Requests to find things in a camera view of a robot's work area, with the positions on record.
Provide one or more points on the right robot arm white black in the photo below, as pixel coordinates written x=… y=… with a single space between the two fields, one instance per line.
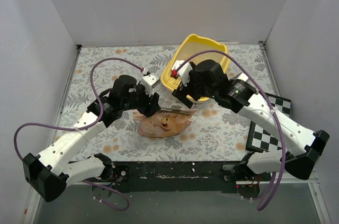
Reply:
x=303 y=146

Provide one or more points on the pink cat litter bag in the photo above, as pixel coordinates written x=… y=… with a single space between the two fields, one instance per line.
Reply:
x=162 y=125

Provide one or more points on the yellow plastic litter box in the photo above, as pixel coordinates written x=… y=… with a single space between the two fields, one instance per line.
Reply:
x=190 y=46

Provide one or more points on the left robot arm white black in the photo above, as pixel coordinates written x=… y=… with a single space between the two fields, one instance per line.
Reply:
x=51 y=170

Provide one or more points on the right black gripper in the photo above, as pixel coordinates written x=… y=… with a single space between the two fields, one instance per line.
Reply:
x=184 y=94

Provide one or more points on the floral patterned table mat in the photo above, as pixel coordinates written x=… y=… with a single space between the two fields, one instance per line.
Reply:
x=214 y=133

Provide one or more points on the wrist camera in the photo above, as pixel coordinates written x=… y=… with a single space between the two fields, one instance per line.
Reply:
x=149 y=81
x=181 y=69

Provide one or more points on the gold brown bookmark strip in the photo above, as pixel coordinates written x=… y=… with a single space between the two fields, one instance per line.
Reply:
x=175 y=111

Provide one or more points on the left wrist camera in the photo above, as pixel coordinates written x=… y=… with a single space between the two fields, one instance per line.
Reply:
x=149 y=81

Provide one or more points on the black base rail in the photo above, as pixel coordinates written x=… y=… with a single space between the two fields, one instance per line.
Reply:
x=178 y=177

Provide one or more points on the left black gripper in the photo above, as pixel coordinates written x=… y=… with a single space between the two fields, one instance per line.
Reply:
x=151 y=104

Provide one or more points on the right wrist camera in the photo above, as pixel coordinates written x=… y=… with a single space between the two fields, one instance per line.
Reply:
x=181 y=69

